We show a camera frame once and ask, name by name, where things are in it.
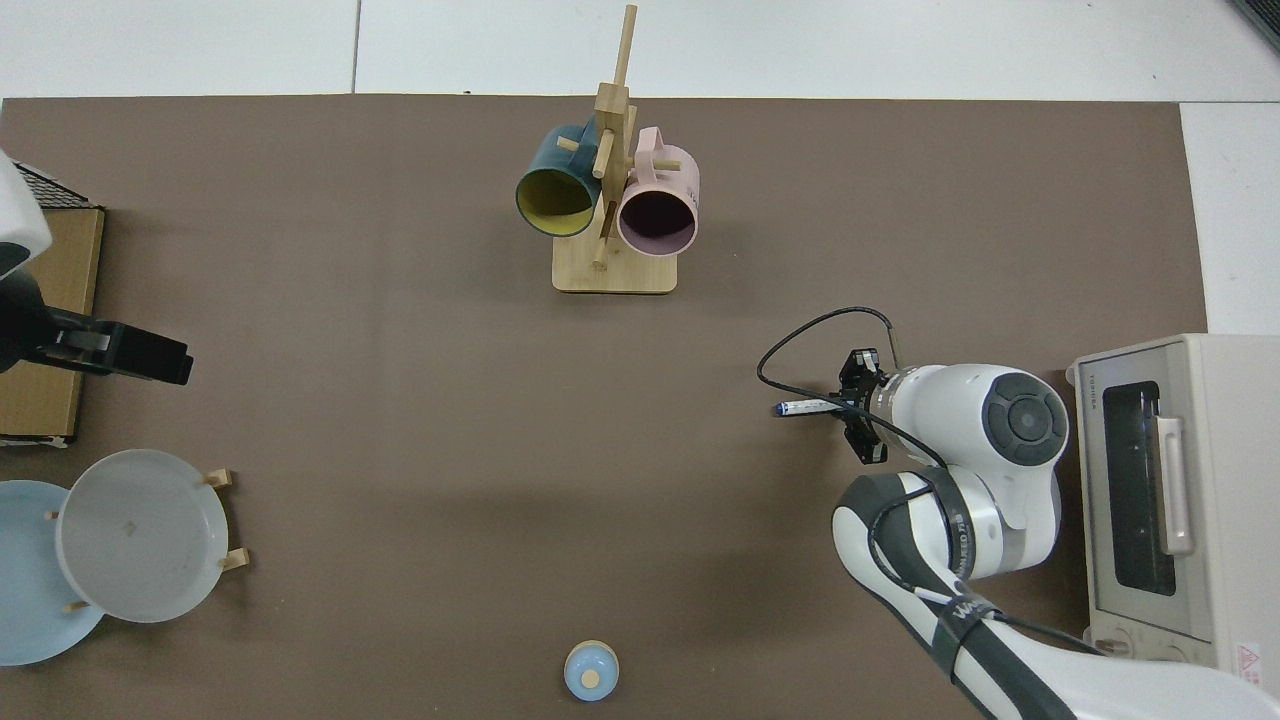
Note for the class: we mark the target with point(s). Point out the blue and white marker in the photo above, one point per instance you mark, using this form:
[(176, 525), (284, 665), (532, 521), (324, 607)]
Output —
[(800, 407)]

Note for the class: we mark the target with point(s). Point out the grey plate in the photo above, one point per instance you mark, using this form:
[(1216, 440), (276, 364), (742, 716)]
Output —
[(140, 535)]

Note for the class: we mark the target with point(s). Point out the wooden plate rack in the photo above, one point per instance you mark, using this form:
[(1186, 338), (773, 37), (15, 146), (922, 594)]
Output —
[(236, 559)]

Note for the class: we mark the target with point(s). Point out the light blue plate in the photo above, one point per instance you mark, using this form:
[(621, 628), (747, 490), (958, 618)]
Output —
[(25, 600)]

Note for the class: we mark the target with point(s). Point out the brown table cloth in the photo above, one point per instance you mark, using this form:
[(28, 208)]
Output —
[(400, 350)]

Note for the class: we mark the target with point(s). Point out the wooden cup stand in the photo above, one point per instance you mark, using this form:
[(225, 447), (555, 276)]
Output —
[(615, 275)]

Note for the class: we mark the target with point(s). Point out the pink cup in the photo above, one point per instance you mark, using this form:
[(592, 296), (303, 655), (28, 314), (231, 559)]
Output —
[(675, 170)]

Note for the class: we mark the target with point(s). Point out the small blue round bell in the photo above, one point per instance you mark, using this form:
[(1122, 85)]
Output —
[(580, 662)]

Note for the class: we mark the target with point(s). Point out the pale toaster oven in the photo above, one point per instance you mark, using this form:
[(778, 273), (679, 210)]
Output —
[(1230, 450)]

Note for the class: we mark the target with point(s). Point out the dark teal cup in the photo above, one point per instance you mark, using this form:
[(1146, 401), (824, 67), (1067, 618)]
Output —
[(545, 165)]

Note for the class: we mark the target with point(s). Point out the black flat panel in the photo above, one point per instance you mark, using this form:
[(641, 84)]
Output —
[(1265, 15)]

